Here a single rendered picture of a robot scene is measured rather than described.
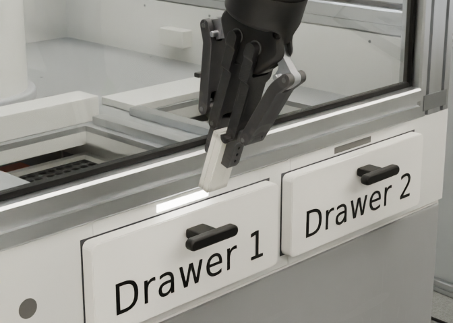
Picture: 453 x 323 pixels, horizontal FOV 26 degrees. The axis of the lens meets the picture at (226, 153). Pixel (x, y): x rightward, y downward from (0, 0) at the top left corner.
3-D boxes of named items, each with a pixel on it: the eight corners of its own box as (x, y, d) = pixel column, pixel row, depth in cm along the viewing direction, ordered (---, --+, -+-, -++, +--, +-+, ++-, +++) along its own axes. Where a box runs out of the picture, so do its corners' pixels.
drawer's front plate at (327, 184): (419, 203, 146) (424, 132, 142) (290, 258, 126) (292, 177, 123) (410, 201, 147) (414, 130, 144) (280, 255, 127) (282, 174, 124)
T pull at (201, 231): (239, 235, 112) (239, 224, 112) (191, 253, 107) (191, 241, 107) (217, 227, 115) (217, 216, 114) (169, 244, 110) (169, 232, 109)
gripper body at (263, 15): (213, -37, 91) (191, 50, 96) (276, 3, 87) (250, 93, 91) (267, -43, 96) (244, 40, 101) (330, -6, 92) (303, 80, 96)
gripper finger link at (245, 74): (273, 34, 95) (283, 40, 95) (246, 132, 101) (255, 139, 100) (245, 39, 93) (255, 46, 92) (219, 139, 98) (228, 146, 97)
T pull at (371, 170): (400, 174, 134) (400, 164, 133) (367, 187, 129) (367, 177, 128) (378, 168, 136) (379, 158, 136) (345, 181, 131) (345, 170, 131)
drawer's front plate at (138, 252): (278, 264, 124) (279, 182, 121) (96, 341, 105) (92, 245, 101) (267, 260, 126) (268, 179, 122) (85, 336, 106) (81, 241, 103)
